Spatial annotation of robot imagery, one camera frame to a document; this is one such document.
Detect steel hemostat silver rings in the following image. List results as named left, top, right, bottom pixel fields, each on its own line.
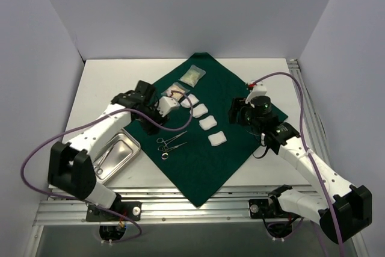
left=156, top=131, right=188, bottom=151

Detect steel hemostat gold rings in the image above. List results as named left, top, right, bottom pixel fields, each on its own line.
left=161, top=141, right=188, bottom=160

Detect white gauze pad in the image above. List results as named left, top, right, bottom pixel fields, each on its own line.
left=199, top=115, right=217, bottom=131
left=192, top=104, right=208, bottom=119
left=180, top=94, right=199, bottom=108
left=208, top=131, right=227, bottom=147

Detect tan-filled clear plastic bag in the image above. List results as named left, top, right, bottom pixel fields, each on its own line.
left=161, top=82, right=190, bottom=102

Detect green-filled clear plastic bag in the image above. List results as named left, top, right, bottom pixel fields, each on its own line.
left=179, top=65, right=206, bottom=88

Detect steel forceps long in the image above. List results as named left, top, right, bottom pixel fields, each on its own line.
left=93, top=145, right=114, bottom=175

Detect steel surgical scissors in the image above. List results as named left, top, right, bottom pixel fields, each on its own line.
left=93, top=145, right=114, bottom=179

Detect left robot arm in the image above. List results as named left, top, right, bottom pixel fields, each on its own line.
left=48, top=81, right=176, bottom=220

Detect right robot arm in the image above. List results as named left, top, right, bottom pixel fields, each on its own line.
left=228, top=95, right=372, bottom=244

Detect green surgical drape cloth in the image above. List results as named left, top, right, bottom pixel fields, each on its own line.
left=125, top=53, right=260, bottom=207

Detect stainless steel instrument tray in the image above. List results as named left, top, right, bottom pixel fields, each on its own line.
left=93, top=129, right=141, bottom=185

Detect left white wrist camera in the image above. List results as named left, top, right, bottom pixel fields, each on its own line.
left=157, top=96, right=180, bottom=117

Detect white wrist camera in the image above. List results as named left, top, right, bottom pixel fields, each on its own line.
left=157, top=96, right=180, bottom=117
left=245, top=81, right=267, bottom=104

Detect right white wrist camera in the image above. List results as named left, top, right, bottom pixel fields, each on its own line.
left=245, top=81, right=267, bottom=104

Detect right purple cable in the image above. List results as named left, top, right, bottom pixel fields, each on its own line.
left=251, top=72, right=345, bottom=257

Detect purple cable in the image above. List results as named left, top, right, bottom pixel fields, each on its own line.
left=20, top=90, right=194, bottom=243
left=251, top=72, right=345, bottom=257

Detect aluminium rail frame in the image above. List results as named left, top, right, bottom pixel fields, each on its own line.
left=23, top=58, right=368, bottom=257

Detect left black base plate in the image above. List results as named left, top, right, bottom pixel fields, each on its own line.
left=85, top=201, right=142, bottom=222

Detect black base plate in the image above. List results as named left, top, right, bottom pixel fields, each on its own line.
left=85, top=201, right=142, bottom=222
left=248, top=198, right=299, bottom=220

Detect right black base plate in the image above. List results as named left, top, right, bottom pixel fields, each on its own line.
left=248, top=198, right=299, bottom=220

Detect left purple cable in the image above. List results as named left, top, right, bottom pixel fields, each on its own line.
left=20, top=90, right=194, bottom=243

